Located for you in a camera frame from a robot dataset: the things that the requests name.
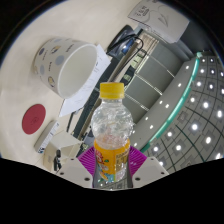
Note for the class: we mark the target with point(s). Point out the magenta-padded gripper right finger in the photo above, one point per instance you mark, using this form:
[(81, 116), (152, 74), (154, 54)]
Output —
[(150, 170)]

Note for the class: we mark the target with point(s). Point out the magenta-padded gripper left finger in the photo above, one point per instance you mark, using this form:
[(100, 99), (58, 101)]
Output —
[(75, 170)]

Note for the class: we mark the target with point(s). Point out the clear yellow-capped drink bottle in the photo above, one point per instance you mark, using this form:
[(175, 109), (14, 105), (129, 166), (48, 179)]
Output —
[(112, 130)]

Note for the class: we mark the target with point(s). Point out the white plastic organizer tray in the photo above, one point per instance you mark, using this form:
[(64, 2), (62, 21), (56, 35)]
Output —
[(63, 143)]

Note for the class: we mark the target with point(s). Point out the white remote control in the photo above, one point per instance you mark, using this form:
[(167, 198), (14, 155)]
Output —
[(46, 137)]

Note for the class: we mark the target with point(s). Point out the long curved conference desk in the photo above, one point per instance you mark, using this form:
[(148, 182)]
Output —
[(85, 116)]

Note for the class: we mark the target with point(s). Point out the group of ceiling lights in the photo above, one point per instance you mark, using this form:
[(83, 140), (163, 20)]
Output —
[(195, 126)]

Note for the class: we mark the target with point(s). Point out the flat round red coaster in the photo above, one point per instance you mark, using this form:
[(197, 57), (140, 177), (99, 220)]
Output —
[(33, 119)]

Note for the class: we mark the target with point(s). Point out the white printed paper sheet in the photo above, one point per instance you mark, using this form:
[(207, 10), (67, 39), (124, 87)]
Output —
[(83, 90)]

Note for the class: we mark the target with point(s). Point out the white patterned paper cup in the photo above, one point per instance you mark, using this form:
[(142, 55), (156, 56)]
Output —
[(50, 60)]

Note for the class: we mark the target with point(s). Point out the black desk phone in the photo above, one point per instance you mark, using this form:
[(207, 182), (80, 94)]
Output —
[(121, 40)]

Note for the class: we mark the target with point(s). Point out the white cardboard box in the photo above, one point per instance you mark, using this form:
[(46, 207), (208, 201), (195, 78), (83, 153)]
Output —
[(160, 16)]

